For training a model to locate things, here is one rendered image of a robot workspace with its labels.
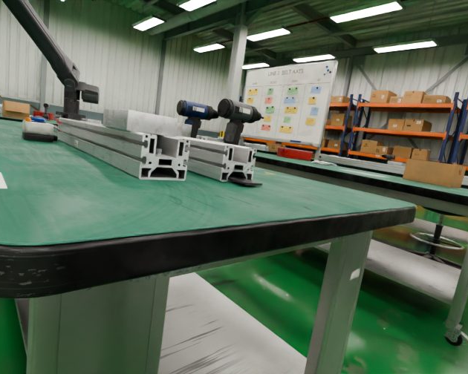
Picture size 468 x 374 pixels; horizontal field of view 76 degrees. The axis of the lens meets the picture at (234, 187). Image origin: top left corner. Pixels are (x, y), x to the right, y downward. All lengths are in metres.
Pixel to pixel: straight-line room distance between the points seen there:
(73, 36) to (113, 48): 1.35
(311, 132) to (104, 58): 10.35
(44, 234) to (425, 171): 2.33
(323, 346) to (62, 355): 0.66
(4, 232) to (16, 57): 12.24
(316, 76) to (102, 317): 3.76
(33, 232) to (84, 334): 0.18
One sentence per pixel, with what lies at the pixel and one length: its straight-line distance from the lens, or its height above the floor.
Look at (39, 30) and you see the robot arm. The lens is 1.26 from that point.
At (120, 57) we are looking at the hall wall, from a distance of 13.31.
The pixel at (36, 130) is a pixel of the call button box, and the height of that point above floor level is 0.82.
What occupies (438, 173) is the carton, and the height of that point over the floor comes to 0.86.
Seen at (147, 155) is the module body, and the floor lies 0.83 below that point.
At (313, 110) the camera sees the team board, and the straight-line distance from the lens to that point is 3.87.
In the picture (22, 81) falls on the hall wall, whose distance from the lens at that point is 12.42.
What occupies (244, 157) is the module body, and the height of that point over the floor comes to 0.84.
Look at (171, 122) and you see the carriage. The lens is 0.67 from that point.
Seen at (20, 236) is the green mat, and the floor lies 0.78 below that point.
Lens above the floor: 0.88
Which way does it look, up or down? 9 degrees down
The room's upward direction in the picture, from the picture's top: 8 degrees clockwise
